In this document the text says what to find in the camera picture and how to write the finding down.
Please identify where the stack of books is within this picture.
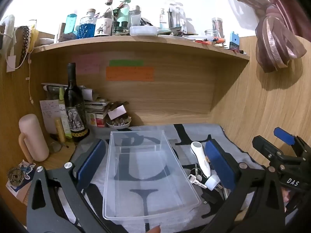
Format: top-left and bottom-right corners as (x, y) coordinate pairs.
(41, 83), (112, 128)

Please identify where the yellow tube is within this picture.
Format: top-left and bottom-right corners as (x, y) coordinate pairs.
(55, 118), (66, 143)

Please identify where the black lace ribbon roll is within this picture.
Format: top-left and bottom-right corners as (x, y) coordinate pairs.
(18, 25), (33, 60)

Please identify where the white cord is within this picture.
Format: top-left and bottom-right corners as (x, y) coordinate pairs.
(25, 53), (34, 105)

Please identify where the bowl of small stones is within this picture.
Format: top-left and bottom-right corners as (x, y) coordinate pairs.
(106, 116), (132, 129)

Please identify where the white hanging tag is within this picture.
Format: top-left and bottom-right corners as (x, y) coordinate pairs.
(6, 55), (17, 73)

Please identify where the white handheld device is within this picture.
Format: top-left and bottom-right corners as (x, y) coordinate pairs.
(190, 141), (211, 178)

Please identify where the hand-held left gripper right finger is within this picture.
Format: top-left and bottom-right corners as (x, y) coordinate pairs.
(199, 139), (286, 233)

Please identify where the white cloth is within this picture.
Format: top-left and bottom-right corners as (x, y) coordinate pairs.
(0, 15), (16, 51)

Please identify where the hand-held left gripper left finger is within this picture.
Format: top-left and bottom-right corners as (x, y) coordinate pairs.
(26, 139), (129, 233)

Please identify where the white note paper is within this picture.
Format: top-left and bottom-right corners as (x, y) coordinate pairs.
(39, 99), (60, 134)

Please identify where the pink sticky note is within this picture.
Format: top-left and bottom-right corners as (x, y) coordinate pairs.
(72, 53), (100, 74)

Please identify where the bunch of keys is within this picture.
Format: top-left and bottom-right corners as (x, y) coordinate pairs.
(188, 164), (208, 190)

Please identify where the white-labelled glass bottle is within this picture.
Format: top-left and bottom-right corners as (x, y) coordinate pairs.
(94, 0), (114, 37)

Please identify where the clear plastic jar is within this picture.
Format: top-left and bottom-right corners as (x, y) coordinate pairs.
(160, 0), (186, 30)

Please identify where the grey printed blanket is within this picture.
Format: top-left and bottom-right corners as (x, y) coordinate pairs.
(49, 123), (265, 233)

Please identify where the tall glass jar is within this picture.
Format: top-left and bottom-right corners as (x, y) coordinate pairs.
(211, 17), (223, 38)

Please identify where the teal bottle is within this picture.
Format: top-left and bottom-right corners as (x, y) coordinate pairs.
(117, 0), (132, 33)

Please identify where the white plastic box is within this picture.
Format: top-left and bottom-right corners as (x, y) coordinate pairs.
(129, 25), (158, 37)

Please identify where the person's right hand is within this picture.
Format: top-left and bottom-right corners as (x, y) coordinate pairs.
(281, 187), (292, 203)

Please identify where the blue plastic bottle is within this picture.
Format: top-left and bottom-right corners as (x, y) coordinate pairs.
(66, 13), (78, 36)

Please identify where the sticker card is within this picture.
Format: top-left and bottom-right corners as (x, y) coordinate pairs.
(6, 160), (37, 197)

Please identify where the white plug adapter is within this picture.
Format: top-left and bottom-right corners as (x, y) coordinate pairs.
(205, 173), (222, 192)

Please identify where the glass bottle with blue beads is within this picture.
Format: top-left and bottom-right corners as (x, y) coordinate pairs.
(78, 8), (96, 39)

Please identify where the pink tumbler with handle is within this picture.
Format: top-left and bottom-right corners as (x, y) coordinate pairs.
(18, 114), (50, 163)

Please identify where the black plug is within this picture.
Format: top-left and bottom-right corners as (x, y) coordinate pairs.
(201, 190), (226, 207)

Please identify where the white card box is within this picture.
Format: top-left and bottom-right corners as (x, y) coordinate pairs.
(107, 104), (127, 120)

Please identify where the dark wine bottle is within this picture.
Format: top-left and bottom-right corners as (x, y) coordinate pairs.
(64, 63), (90, 143)

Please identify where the pink curtain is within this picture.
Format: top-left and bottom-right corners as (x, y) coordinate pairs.
(219, 0), (308, 73)

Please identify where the clear plastic container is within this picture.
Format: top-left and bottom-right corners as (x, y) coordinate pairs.
(102, 130), (202, 221)

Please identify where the wooden shelf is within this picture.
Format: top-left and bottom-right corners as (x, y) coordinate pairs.
(31, 34), (251, 62)

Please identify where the orange sticky note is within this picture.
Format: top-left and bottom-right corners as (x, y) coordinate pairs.
(106, 67), (154, 82)

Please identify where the cardboard tube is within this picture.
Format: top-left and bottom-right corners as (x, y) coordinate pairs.
(57, 23), (66, 43)

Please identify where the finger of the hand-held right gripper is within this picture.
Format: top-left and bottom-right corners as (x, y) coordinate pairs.
(252, 136), (283, 161)
(273, 127), (305, 156)

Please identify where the blue block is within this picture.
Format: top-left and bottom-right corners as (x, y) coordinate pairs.
(230, 31), (240, 50)

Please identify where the gear keychain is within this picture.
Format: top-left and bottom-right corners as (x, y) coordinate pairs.
(7, 169), (23, 185)

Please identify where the green sticky note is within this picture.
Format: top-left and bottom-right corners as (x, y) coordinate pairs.
(109, 60), (144, 67)

